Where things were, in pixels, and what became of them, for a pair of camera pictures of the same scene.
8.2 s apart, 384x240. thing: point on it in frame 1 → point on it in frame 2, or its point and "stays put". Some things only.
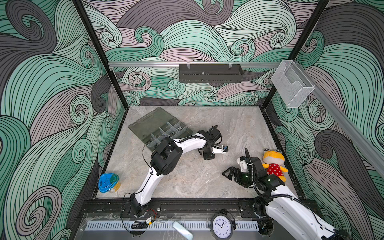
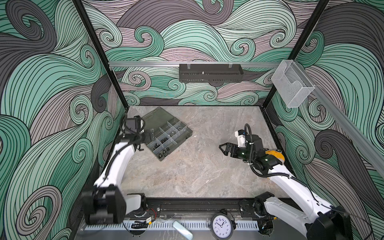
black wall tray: x=210 y=73 stays put
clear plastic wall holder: x=293 y=86 stays put
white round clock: x=222 y=225 stays put
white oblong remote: x=182 y=231 stays put
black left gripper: x=209 y=157 → x=146 y=133
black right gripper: x=236 y=176 → x=233 y=147
